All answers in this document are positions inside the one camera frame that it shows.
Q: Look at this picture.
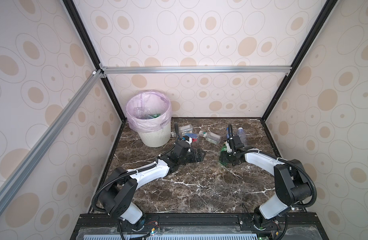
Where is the green bottle yellow cap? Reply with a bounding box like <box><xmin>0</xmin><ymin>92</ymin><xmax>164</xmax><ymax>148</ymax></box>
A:
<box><xmin>219</xmin><ymin>145</ymin><xmax>230</xmax><ymax>166</ymax></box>

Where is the small Pepsi water bottle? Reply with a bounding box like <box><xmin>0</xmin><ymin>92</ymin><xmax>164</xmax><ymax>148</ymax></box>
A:
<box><xmin>226</xmin><ymin>127</ymin><xmax>233</xmax><ymax>139</ymax></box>

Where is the clear bottle pale label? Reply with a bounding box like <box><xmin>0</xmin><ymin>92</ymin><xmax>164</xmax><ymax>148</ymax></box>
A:
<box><xmin>237</xmin><ymin>127</ymin><xmax>248</xmax><ymax>148</ymax></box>

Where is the clear bottle white cap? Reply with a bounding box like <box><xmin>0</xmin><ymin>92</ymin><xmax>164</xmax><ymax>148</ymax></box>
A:
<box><xmin>199</xmin><ymin>131</ymin><xmax>222</xmax><ymax>145</ymax></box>

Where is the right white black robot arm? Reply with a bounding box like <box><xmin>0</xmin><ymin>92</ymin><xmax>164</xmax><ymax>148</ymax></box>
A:
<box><xmin>220</xmin><ymin>134</ymin><xmax>317</xmax><ymax>221</ymax></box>

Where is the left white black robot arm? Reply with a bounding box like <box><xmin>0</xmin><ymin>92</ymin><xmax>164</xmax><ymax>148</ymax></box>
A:
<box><xmin>92</xmin><ymin>138</ymin><xmax>206</xmax><ymax>228</ymax></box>

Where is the white plastic waste bin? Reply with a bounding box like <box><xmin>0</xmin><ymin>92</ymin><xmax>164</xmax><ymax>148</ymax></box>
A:
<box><xmin>139</xmin><ymin>123</ymin><xmax>171</xmax><ymax>148</ymax></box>

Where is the pink bin liner bag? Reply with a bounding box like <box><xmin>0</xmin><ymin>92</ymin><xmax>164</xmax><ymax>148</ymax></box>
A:
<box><xmin>126</xmin><ymin>91</ymin><xmax>173</xmax><ymax>133</ymax></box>

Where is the Fiji bottle blue cap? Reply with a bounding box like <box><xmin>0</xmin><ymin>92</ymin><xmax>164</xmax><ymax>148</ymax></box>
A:
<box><xmin>184</xmin><ymin>133</ymin><xmax>199</xmax><ymax>142</ymax></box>

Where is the clear bottle green band cap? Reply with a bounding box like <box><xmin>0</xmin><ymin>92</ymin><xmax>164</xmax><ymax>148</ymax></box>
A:
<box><xmin>178</xmin><ymin>124</ymin><xmax>193</xmax><ymax>137</ymax></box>

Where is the blue label bottle white cap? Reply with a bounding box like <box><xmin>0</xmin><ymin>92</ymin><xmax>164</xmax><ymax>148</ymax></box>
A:
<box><xmin>134</xmin><ymin>107</ymin><xmax>151</xmax><ymax>120</ymax></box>

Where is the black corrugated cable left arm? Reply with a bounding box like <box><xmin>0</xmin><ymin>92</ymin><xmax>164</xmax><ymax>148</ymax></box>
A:
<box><xmin>90</xmin><ymin>122</ymin><xmax>182</xmax><ymax>214</ymax></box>

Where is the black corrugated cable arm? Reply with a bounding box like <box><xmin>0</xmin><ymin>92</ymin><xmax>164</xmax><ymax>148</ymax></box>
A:
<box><xmin>227</xmin><ymin>124</ymin><xmax>318</xmax><ymax>208</ymax></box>
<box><xmin>90</xmin><ymin>122</ymin><xmax>182</xmax><ymax>214</ymax></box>

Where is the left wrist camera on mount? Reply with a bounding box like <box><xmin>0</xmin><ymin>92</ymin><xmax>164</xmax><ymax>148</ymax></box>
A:
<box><xmin>183</xmin><ymin>136</ymin><xmax>193</xmax><ymax>145</ymax></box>

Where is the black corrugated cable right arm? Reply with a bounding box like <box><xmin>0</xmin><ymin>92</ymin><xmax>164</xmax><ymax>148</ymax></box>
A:
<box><xmin>227</xmin><ymin>124</ymin><xmax>318</xmax><ymax>208</ymax></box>

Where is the horizontal aluminium rail back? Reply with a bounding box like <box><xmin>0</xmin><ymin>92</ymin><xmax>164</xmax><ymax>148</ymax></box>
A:
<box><xmin>103</xmin><ymin>66</ymin><xmax>292</xmax><ymax>75</ymax></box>

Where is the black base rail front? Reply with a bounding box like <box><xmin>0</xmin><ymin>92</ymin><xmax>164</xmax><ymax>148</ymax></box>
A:
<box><xmin>71</xmin><ymin>213</ymin><xmax>328</xmax><ymax>240</ymax></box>

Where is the black frame post right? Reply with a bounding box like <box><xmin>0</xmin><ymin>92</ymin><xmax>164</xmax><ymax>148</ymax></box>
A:
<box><xmin>261</xmin><ymin>0</ymin><xmax>339</xmax><ymax>123</ymax></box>

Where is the black frame post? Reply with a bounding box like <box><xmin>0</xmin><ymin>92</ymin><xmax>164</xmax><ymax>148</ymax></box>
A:
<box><xmin>261</xmin><ymin>0</ymin><xmax>339</xmax><ymax>123</ymax></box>
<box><xmin>62</xmin><ymin>0</ymin><xmax>127</xmax><ymax>122</ymax></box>

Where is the black frame post left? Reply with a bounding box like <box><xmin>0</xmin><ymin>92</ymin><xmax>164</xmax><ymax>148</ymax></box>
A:
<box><xmin>62</xmin><ymin>0</ymin><xmax>127</xmax><ymax>122</ymax></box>

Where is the aluminium rail left wall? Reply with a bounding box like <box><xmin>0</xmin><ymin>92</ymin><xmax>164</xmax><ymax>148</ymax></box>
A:
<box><xmin>0</xmin><ymin>70</ymin><xmax>104</xmax><ymax>216</ymax></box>

